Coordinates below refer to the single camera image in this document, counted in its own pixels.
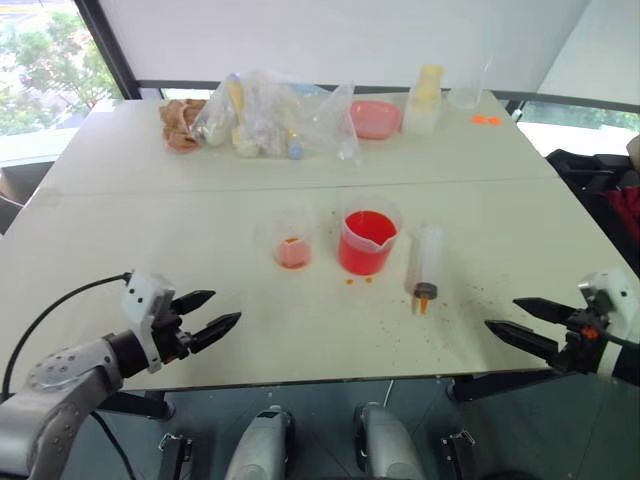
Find clear plastic syringe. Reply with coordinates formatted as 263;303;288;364
405;223;446;316

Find black chair with red cloth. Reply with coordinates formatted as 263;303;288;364
544;133;640;261

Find small clear plastic cup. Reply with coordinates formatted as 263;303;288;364
264;198;316;270

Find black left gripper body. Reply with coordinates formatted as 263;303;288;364
150;295;194;365

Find clear plastic bag with items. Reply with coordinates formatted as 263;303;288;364
190;68;364;167

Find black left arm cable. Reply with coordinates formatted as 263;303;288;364
0;272;132;401

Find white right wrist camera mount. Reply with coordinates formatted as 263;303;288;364
577;267;640;345

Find clear empty measuring beaker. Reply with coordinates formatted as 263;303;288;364
446;53;495;111

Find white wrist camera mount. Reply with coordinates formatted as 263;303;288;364
120;270;177;374
577;267;640;345

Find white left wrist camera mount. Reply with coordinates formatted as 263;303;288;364
120;270;177;374

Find silver left robot leg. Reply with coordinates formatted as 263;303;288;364
224;404;296;480

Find silver right robot leg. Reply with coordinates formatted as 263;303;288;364
353;401;426;480

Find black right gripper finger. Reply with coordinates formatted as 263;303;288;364
512;296;576;327
484;319;564;369

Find black table leg frame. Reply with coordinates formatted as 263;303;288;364
97;390;194;480
439;368;566;480

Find black window frame post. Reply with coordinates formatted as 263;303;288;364
73;0;143;101

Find beaker with red liquid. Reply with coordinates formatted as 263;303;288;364
337;196;404;276

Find clear container with yellow contents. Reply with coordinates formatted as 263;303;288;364
402;63;444;136

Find silver robot leg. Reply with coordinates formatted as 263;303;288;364
353;401;426;480
224;404;296;480

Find pink plastic bowl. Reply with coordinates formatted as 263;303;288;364
349;99;403;141

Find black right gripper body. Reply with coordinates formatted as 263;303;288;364
551;306;608;376

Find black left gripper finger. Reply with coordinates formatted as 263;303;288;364
172;289;217;317
189;311;243;355

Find brown bread items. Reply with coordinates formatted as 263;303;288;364
159;98;209;153

